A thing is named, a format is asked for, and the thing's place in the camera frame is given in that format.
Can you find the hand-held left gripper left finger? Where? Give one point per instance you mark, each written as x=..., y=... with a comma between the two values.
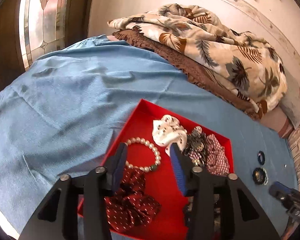
x=120, y=162

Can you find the brown quilted blanket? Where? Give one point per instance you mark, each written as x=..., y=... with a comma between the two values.
x=190, y=67

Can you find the white cherry print scrunchie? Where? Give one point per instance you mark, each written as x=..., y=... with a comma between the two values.
x=165, y=132

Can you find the red dotted scrunchie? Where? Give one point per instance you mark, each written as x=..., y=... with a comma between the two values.
x=130, y=205

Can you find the blue blanket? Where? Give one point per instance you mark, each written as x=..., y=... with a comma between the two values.
x=65, y=100

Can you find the wooden door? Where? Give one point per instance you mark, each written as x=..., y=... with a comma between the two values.
x=5, y=42

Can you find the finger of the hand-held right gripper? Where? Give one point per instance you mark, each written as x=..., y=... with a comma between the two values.
x=277, y=188

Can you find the grey quilted pillow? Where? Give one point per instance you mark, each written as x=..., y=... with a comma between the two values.
x=291, y=95

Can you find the stained glass door window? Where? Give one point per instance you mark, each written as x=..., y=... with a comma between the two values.
x=45, y=20

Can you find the grey organza scrunchie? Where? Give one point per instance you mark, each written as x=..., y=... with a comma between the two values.
x=196, y=145

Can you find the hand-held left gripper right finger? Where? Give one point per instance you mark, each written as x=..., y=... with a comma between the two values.
x=178, y=172

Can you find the leaf print blanket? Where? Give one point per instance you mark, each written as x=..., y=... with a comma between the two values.
x=202, y=42

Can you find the pink bedsheet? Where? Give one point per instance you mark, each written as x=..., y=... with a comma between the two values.
x=275, y=120

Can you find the red plaid scrunchie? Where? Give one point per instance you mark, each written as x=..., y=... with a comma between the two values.
x=217, y=157

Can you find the red box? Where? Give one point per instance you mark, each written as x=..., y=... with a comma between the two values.
x=165, y=187

